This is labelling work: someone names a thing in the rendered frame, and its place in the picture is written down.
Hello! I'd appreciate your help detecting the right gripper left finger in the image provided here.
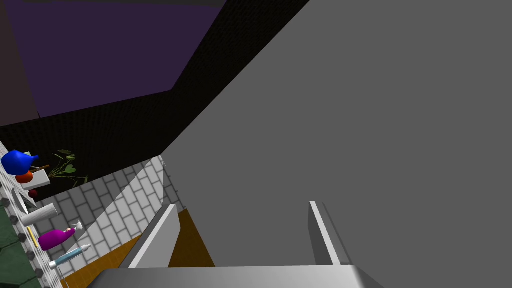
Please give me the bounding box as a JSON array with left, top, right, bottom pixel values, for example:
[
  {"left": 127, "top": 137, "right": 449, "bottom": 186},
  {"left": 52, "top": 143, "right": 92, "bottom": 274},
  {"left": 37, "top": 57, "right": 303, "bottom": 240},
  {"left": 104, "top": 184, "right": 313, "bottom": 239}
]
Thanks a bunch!
[{"left": 118, "top": 203, "right": 182, "bottom": 269}]

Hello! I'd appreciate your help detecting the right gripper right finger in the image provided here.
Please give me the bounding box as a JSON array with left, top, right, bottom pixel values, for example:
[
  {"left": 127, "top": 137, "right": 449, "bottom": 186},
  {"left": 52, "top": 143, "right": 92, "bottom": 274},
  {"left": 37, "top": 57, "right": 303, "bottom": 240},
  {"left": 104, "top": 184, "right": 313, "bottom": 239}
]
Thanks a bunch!
[{"left": 307, "top": 200, "right": 353, "bottom": 267}]

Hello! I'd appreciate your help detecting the blue white tube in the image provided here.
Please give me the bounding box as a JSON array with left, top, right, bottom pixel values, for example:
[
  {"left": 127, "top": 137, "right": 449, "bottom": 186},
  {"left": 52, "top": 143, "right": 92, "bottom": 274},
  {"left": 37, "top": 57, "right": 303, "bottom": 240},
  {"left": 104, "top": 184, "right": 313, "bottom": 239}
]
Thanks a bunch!
[{"left": 48, "top": 243, "right": 93, "bottom": 271}]

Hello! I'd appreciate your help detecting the magenta spray bottle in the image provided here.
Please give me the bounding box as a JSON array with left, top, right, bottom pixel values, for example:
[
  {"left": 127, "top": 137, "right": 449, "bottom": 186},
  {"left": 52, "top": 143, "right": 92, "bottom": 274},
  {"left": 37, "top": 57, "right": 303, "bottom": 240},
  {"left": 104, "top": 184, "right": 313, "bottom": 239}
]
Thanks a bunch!
[{"left": 37, "top": 220, "right": 85, "bottom": 253}]

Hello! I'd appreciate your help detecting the green leafy plant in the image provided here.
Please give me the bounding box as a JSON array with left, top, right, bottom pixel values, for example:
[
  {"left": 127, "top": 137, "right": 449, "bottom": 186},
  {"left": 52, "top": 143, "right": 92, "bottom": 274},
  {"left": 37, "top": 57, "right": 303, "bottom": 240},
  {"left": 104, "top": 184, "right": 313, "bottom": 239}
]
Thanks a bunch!
[{"left": 47, "top": 149, "right": 90, "bottom": 189}]

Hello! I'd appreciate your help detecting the white paper roll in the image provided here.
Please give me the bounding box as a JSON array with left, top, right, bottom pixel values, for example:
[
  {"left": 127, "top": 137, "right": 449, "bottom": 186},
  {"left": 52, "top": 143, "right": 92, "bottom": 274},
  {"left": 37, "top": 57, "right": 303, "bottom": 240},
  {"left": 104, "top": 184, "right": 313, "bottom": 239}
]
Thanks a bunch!
[{"left": 20, "top": 202, "right": 60, "bottom": 228}]

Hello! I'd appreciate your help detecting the yellow pencil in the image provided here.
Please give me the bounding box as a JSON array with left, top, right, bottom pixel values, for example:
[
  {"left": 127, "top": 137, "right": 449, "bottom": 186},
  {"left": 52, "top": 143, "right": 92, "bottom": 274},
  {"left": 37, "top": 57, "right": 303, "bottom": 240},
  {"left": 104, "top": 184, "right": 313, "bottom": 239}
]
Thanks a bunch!
[{"left": 26, "top": 225, "right": 40, "bottom": 249}]

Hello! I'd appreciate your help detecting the white block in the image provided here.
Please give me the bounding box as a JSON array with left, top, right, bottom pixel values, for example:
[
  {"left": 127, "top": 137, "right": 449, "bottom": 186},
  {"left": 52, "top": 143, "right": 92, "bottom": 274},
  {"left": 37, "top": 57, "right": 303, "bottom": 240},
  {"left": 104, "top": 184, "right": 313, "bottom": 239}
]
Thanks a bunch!
[{"left": 21, "top": 169, "right": 52, "bottom": 191}]

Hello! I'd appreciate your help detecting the orange ball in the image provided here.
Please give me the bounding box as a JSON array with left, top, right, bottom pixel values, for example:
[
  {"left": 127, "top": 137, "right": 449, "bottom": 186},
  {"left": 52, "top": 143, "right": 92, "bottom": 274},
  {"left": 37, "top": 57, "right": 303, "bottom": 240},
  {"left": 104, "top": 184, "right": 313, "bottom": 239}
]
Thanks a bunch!
[{"left": 15, "top": 170, "right": 35, "bottom": 185}]

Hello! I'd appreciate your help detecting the blue round vase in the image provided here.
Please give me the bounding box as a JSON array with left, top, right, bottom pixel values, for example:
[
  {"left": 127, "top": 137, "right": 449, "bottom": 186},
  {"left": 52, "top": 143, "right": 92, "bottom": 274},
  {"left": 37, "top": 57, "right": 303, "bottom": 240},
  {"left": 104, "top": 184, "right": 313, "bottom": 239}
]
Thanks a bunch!
[{"left": 0, "top": 149, "right": 40, "bottom": 177}]

